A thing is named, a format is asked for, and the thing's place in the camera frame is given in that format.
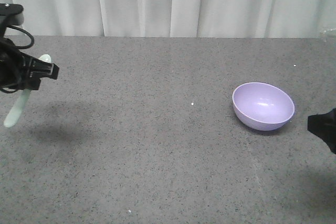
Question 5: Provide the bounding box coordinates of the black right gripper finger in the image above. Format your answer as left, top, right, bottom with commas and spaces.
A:
307, 108, 335, 154

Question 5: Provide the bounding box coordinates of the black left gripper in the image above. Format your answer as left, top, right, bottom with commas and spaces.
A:
1, 38, 59, 90

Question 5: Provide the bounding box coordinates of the mint green plastic spoon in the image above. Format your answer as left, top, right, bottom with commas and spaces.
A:
3, 54, 52, 129

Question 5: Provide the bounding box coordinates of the purple plastic bowl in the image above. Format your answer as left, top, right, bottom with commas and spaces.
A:
232, 82, 295, 131

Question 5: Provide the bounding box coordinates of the white curtain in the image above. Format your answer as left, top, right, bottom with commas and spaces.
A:
1, 0, 335, 38

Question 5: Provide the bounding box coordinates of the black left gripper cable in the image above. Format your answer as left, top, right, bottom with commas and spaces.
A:
0, 24, 35, 94

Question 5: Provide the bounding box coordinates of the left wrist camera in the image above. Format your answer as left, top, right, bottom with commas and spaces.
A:
0, 3, 24, 27

